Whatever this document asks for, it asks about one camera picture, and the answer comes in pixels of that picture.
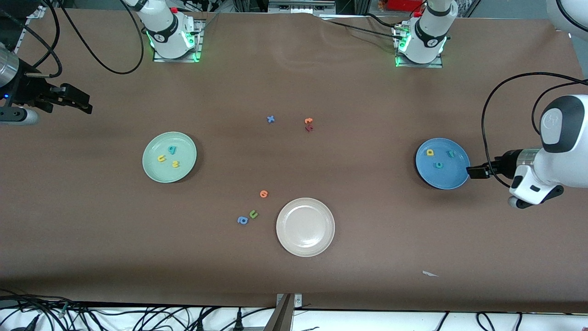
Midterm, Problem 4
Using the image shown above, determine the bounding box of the blue plate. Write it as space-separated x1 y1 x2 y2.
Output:
415 137 471 190

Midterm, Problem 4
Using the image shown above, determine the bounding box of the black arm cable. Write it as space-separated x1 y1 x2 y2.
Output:
0 0 145 75
481 71 588 188

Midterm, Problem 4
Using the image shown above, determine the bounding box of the red box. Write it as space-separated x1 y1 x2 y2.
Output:
386 0 424 12

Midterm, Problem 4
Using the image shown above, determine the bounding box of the metal table bracket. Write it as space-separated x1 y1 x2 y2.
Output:
264 293 303 331

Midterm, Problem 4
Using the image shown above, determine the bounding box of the black cable on table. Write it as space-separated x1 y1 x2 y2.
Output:
322 13 405 37

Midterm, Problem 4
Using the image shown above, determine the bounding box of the beige plate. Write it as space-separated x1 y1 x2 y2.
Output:
276 197 335 257

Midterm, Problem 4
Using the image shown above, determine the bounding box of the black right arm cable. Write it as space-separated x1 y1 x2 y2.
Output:
0 0 145 75

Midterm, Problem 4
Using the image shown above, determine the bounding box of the green plate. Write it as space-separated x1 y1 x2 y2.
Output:
142 131 198 184

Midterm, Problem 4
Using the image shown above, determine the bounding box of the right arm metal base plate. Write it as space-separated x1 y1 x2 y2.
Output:
153 19 203 63

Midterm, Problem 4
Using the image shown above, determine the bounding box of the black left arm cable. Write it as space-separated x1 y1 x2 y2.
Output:
481 71 588 188

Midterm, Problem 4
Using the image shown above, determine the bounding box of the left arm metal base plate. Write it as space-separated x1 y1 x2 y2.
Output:
394 24 444 68

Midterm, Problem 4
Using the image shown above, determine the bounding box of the grey metal device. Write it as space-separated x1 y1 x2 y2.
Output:
268 0 336 14

